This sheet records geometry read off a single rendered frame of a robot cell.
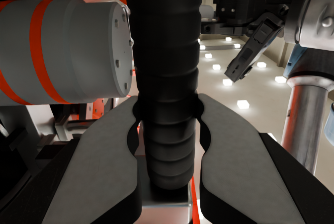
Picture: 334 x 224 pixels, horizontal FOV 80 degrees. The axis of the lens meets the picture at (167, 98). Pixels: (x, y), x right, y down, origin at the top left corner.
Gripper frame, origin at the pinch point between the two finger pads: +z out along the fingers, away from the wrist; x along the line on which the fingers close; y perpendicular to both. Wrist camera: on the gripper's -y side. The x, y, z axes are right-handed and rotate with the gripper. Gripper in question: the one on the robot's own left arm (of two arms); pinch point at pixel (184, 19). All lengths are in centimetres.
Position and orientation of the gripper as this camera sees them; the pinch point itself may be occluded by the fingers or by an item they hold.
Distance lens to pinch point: 41.7
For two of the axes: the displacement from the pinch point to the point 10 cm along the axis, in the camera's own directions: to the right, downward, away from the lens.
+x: -7.0, 3.8, -6.1
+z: -7.1, -3.3, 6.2
